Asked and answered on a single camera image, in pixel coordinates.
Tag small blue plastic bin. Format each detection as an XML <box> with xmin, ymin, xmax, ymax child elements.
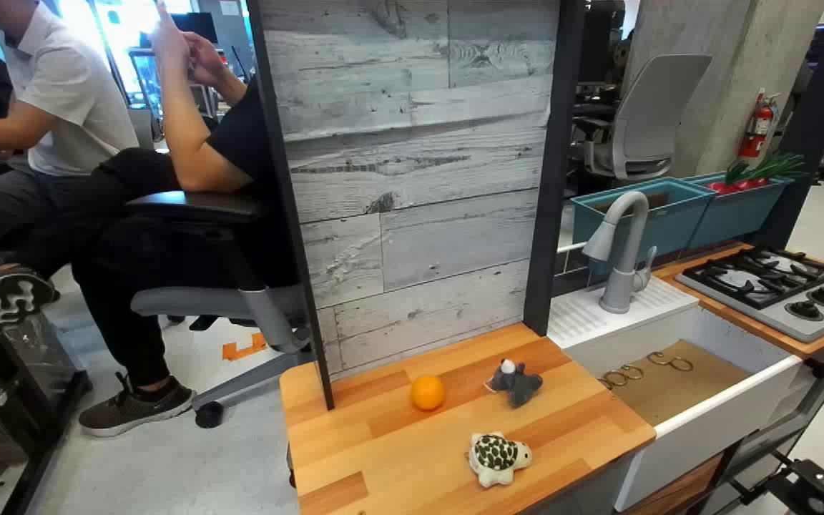
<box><xmin>687</xmin><ymin>172</ymin><xmax>795</xmax><ymax>251</ymax></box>

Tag black seat office chair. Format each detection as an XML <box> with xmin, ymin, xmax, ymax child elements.
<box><xmin>124</xmin><ymin>186</ymin><xmax>319</xmax><ymax>428</ymax></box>

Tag orange fruit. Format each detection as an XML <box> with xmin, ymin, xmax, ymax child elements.
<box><xmin>406</xmin><ymin>371</ymin><xmax>449</xmax><ymax>414</ymax></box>

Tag black corner frame post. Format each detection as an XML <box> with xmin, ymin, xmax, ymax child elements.
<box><xmin>752</xmin><ymin>0</ymin><xmax>824</xmax><ymax>251</ymax></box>

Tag red fire extinguisher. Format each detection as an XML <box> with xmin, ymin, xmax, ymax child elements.
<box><xmin>734</xmin><ymin>89</ymin><xmax>778</xmax><ymax>162</ymax></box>

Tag large blue plastic bin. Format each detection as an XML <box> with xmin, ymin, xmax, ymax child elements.
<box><xmin>569</xmin><ymin>178</ymin><xmax>714</xmax><ymax>279</ymax></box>

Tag brown cardboard sheet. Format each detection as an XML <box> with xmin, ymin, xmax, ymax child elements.
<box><xmin>598</xmin><ymin>337</ymin><xmax>752</xmax><ymax>427</ymax></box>

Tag grey metal faucet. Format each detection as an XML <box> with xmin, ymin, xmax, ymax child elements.
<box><xmin>579</xmin><ymin>188</ymin><xmax>660</xmax><ymax>317</ymax></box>

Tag white sink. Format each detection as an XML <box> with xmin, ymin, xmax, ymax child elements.
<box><xmin>545</xmin><ymin>274</ymin><xmax>820</xmax><ymax>511</ymax></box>

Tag grey wood backdrop panel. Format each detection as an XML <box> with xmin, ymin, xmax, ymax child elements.
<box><xmin>258</xmin><ymin>0</ymin><xmax>562</xmax><ymax>380</ymax></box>

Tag person in black shirt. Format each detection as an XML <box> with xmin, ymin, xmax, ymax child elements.
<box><xmin>19</xmin><ymin>0</ymin><xmax>299</xmax><ymax>440</ymax></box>

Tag black floor equipment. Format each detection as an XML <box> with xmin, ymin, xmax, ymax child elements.
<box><xmin>0</xmin><ymin>311</ymin><xmax>93</xmax><ymax>515</ymax></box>

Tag slanted black frame post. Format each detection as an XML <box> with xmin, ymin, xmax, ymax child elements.
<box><xmin>242</xmin><ymin>0</ymin><xmax>336</xmax><ymax>412</ymax></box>

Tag grey toy gas stove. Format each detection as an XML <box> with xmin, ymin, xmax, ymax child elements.
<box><xmin>674</xmin><ymin>246</ymin><xmax>824</xmax><ymax>344</ymax></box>

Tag white turtle plush toy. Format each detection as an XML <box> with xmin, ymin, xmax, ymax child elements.
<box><xmin>465</xmin><ymin>428</ymin><xmax>534</xmax><ymax>491</ymax></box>

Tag black metal stand frame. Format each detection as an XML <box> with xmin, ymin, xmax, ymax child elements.
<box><xmin>695</xmin><ymin>327</ymin><xmax>824</xmax><ymax>515</ymax></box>

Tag grey office chair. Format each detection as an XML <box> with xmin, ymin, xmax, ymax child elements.
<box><xmin>579</xmin><ymin>52</ymin><xmax>714</xmax><ymax>182</ymax></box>

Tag green toy vegetable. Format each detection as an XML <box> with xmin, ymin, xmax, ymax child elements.
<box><xmin>724</xmin><ymin>152</ymin><xmax>805</xmax><ymax>188</ymax></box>

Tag thick black frame post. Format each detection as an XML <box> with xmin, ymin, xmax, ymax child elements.
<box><xmin>519</xmin><ymin>0</ymin><xmax>585</xmax><ymax>337</ymax></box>

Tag dark grey small block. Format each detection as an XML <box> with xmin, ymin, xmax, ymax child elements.
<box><xmin>482</xmin><ymin>357</ymin><xmax>545</xmax><ymax>412</ymax></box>

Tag person in white shirt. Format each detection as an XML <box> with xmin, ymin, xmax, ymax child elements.
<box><xmin>0</xmin><ymin>0</ymin><xmax>143</xmax><ymax>371</ymax></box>

